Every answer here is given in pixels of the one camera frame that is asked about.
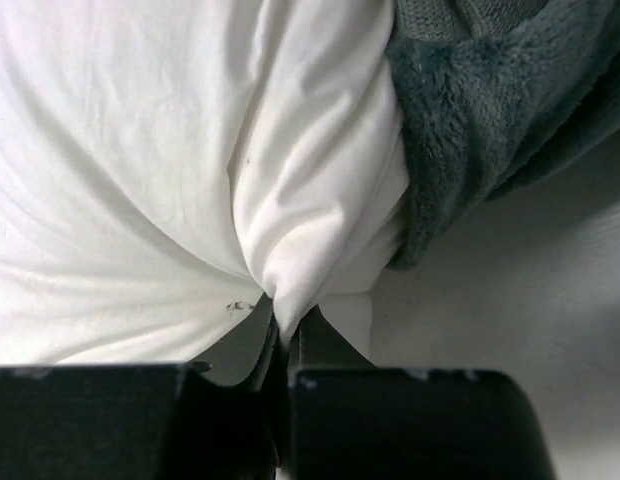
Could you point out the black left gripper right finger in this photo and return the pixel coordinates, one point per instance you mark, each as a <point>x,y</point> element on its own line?
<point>317,344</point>

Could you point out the zebra and grey plush pillowcase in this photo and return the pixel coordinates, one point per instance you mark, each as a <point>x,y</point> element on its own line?
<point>497,95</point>

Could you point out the white pillow insert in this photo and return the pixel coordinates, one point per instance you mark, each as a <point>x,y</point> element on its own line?
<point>164,164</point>

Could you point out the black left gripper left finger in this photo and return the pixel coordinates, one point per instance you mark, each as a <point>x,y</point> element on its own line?
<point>242,358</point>

